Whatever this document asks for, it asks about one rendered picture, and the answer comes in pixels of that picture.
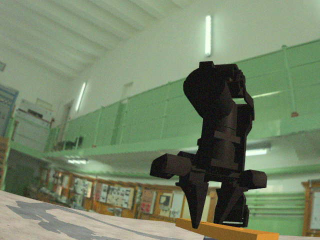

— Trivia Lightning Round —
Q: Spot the orange bar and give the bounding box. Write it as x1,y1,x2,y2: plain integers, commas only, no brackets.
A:
175,218,279,240

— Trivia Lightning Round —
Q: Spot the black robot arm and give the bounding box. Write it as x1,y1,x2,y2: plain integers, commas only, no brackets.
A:
183,61,255,228

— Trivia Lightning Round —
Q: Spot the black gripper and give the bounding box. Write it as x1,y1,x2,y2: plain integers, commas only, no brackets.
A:
150,126,268,229

